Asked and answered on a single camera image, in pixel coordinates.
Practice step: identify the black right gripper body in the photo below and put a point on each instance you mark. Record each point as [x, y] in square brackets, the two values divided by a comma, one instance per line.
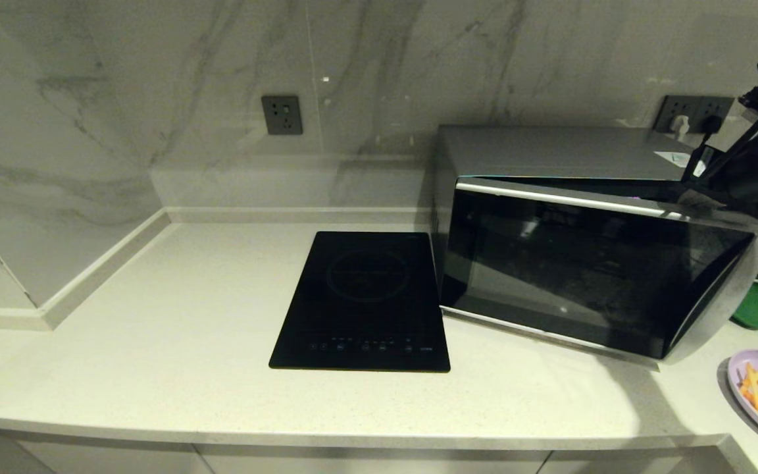
[747, 178]

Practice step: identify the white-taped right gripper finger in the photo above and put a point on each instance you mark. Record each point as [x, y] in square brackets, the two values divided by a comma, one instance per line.
[701, 197]

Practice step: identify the black glass microwave door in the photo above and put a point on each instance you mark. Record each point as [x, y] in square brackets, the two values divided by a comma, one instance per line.
[583, 270]

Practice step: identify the white paper sheet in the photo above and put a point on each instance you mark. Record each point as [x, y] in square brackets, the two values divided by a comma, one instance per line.
[674, 158]

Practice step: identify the white power plug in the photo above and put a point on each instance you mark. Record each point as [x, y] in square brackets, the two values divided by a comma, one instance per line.
[680, 126]

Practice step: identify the black glass induction cooktop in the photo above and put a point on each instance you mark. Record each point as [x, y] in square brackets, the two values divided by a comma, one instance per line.
[362, 303]

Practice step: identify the grey double wall socket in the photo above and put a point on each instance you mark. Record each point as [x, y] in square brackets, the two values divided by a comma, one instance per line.
[695, 106]

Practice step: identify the grey single wall socket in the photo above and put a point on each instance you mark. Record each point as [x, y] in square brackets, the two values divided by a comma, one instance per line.
[281, 115]

